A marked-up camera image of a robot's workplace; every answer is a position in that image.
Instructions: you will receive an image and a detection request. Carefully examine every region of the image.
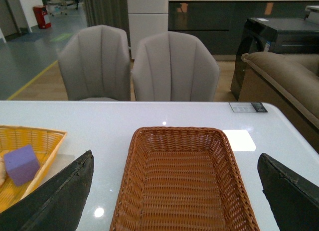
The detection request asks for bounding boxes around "table label sticker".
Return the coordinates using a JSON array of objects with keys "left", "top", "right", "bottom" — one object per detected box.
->
[{"left": 229, "top": 102, "right": 268, "bottom": 113}]

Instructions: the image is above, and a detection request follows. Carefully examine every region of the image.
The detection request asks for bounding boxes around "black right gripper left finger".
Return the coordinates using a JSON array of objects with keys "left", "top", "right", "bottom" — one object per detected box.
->
[{"left": 0, "top": 150, "right": 94, "bottom": 231}]

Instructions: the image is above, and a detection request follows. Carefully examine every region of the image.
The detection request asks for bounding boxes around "orange croissant toy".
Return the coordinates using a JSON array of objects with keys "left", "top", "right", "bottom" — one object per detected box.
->
[{"left": 0, "top": 157, "right": 6, "bottom": 186}]

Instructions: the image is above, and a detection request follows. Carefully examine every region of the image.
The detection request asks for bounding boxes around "right grey upholstered chair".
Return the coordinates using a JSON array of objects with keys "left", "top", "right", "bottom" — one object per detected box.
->
[{"left": 132, "top": 31, "right": 220, "bottom": 102}]

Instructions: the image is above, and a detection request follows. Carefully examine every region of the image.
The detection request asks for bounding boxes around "dark grey kitchen counter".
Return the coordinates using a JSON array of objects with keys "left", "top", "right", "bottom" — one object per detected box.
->
[{"left": 168, "top": 0, "right": 319, "bottom": 60}]

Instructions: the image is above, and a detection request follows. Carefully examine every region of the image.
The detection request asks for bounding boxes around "purple foam cube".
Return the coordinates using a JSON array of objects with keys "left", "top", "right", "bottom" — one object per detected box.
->
[{"left": 3, "top": 144, "right": 40, "bottom": 186}]

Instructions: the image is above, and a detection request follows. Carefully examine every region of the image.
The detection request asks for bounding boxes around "left grey upholstered chair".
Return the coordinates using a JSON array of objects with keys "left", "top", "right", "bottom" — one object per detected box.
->
[{"left": 58, "top": 25, "right": 131, "bottom": 101}]

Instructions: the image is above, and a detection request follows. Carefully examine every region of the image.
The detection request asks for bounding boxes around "red bin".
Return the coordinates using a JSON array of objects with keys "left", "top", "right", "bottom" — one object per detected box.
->
[{"left": 33, "top": 5, "right": 51, "bottom": 29}]

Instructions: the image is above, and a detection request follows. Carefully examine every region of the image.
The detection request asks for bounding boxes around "white refrigerator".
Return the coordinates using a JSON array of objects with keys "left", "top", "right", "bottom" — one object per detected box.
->
[{"left": 127, "top": 0, "right": 168, "bottom": 59}]

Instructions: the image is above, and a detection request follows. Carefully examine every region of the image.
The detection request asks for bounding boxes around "yellow woven basket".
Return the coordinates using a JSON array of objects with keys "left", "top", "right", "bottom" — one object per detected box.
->
[{"left": 0, "top": 125, "right": 67, "bottom": 212}]

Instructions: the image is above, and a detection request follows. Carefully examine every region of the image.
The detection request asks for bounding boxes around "black appliance cabinet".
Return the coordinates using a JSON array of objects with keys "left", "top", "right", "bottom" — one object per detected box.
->
[{"left": 230, "top": 18, "right": 319, "bottom": 99}]

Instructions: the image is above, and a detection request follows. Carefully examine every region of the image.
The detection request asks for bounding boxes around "grey upholstered chair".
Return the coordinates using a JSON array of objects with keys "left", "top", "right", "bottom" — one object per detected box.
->
[
  {"left": 132, "top": 31, "right": 220, "bottom": 102},
  {"left": 58, "top": 25, "right": 131, "bottom": 101}
]

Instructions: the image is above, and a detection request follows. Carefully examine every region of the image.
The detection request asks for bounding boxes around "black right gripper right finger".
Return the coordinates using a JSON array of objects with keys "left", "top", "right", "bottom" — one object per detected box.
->
[{"left": 257, "top": 153, "right": 319, "bottom": 231}]

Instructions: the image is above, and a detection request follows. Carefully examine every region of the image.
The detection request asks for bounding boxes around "brown wicker basket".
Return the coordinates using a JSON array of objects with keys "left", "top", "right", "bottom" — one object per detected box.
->
[{"left": 110, "top": 127, "right": 259, "bottom": 231}]

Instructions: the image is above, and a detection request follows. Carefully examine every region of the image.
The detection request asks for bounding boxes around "beige sofa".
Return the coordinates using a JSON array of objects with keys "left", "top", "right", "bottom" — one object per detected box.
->
[{"left": 238, "top": 52, "right": 319, "bottom": 151}]

